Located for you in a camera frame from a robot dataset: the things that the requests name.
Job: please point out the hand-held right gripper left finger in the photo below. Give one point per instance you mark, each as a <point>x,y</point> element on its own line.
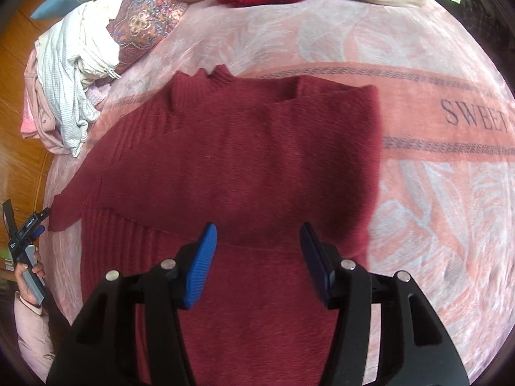
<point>201,265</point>

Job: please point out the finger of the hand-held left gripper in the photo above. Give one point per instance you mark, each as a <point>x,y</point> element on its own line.
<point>40,231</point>

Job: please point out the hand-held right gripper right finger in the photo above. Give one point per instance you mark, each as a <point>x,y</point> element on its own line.
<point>314,257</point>

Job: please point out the maroon knit sweater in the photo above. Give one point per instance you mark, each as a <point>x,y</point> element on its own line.
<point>241,161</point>

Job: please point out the person's left hand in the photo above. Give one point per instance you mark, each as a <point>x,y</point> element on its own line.
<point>22,289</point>

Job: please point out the green box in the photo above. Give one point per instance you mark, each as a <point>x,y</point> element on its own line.
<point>6,258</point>

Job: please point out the pink printed blanket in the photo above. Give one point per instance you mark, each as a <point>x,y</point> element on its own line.
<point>422,209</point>

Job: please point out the light pink garment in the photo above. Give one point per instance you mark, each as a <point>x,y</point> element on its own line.
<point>36,100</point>

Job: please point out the white striped garment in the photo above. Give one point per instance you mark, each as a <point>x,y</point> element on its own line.
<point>60,72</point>

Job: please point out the cream zippered garment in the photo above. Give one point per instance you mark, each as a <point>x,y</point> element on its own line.
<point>96,40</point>

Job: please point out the paisley patterned pillow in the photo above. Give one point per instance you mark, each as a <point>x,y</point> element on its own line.
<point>141,20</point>

